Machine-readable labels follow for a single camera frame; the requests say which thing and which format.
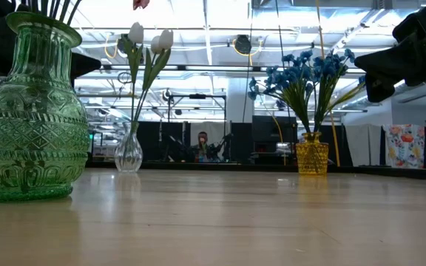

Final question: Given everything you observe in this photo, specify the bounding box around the green patterned glass vase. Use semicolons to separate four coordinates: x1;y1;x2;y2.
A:
0;10;92;203

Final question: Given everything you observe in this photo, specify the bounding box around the clear ribbed glass vase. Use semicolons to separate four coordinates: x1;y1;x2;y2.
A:
114;121;144;174

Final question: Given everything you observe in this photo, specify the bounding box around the yellow patterned glass vase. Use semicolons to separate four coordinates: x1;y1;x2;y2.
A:
295;132;330;176

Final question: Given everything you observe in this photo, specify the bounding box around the white hanging cloth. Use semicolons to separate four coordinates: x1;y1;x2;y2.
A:
344;123;384;166

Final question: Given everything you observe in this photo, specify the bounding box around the floral hanging cloth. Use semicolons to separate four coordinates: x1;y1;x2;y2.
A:
382;123;426;169

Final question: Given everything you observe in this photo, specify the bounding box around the black computer tower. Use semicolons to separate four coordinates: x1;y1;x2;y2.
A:
251;115;298;166

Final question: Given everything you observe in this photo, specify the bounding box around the person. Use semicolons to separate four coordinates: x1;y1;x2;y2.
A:
193;131;214;163

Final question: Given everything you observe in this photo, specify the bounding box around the black ceiling cable reel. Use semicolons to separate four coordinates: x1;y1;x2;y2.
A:
234;35;253;55
116;33;131;56

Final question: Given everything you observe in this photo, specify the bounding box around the yellow hanging cable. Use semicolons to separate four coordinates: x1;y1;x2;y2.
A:
315;0;342;167

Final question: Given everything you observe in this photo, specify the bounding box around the black gantry frame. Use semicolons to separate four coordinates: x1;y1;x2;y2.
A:
166;92;229;149

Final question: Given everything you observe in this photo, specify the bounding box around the black aluminium table frame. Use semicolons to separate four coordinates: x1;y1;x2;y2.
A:
87;161;426;182

